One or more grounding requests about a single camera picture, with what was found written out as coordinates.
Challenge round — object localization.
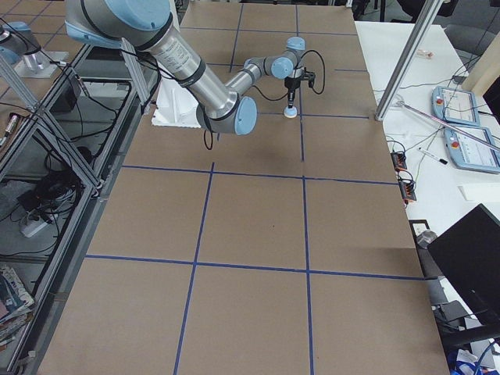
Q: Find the orange black connector box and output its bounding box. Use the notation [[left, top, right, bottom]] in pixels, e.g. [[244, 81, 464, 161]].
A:
[[391, 151, 407, 172], [398, 178, 416, 204]]

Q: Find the blue teach pendant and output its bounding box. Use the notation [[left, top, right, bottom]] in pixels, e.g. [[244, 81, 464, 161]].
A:
[[444, 128, 499, 174], [431, 86, 480, 126]]

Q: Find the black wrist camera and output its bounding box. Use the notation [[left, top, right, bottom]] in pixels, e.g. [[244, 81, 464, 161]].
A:
[[301, 69, 316, 88]]

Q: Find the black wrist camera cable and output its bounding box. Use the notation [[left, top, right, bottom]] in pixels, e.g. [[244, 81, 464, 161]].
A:
[[249, 48, 327, 102]]

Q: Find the upper orange black connector box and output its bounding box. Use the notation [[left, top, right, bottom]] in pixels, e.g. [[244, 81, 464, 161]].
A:
[[391, 151, 407, 172]]

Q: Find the stack of books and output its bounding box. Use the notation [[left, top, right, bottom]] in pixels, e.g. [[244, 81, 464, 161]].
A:
[[1, 262, 35, 350]]

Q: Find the lower blue teach pendant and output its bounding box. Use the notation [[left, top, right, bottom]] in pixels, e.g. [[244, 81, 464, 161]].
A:
[[444, 128, 499, 174]]

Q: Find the silver metal cylinder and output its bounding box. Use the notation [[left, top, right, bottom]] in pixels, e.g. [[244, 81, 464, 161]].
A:
[[416, 230, 438, 249]]

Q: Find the aluminium side frame rail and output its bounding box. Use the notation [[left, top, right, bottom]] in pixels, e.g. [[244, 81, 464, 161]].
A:
[[0, 38, 165, 375]]

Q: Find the white power strip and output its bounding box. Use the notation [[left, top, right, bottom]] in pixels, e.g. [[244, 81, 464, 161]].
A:
[[20, 218, 50, 238]]

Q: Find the white camera pole with base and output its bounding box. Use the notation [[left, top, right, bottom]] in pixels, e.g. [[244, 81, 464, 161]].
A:
[[152, 78, 201, 129]]

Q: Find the aluminium frame post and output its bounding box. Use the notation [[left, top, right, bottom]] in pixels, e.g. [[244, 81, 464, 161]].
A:
[[374, 0, 443, 121]]

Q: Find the metal grabber stick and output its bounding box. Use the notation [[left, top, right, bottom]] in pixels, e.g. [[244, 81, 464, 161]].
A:
[[395, 101, 500, 152]]

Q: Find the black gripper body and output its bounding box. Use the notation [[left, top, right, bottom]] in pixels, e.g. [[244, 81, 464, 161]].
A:
[[284, 77, 301, 91]]

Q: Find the black monitor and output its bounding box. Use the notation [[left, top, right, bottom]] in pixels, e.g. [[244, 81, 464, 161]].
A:
[[428, 204, 499, 324]]

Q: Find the blue cream call bell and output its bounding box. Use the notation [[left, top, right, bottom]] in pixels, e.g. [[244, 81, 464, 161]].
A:
[[284, 106, 298, 119]]

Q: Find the lower orange black connector box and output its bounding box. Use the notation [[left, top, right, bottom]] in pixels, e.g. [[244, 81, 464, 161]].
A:
[[398, 178, 416, 204]]

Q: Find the black marker pen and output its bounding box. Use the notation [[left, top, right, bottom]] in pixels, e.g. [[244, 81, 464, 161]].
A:
[[418, 148, 448, 165]]

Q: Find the white foam block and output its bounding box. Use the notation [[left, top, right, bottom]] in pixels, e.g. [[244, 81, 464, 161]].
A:
[[459, 184, 500, 202]]

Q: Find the upper blue teach pendant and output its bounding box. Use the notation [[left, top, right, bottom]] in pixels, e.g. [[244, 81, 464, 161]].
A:
[[431, 86, 480, 126]]

